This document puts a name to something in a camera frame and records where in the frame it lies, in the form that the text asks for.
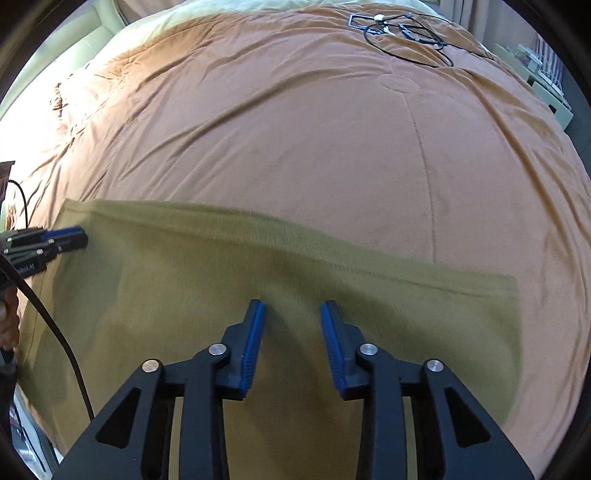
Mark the orange bed duvet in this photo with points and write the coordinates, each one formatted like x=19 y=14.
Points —
x=448 y=158

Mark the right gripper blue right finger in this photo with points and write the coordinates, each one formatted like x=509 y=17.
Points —
x=342 y=341

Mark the person left hand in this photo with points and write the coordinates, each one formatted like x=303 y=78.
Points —
x=9 y=326

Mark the cream padded headboard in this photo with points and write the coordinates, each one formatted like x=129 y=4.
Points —
x=77 y=40

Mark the cream yellow blanket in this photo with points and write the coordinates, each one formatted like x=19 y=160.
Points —
x=141 y=31

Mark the olive graphic t-shirt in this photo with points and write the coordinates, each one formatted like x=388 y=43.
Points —
x=164 y=280

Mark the striped gift bag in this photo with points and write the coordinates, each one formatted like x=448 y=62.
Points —
x=551 y=65

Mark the cream bedside drawer cabinet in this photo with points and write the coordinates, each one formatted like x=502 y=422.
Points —
x=529 y=67

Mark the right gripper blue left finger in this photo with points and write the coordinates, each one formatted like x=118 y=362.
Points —
x=242 y=341

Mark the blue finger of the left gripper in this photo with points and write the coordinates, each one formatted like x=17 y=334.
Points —
x=32 y=262
x=67 y=239

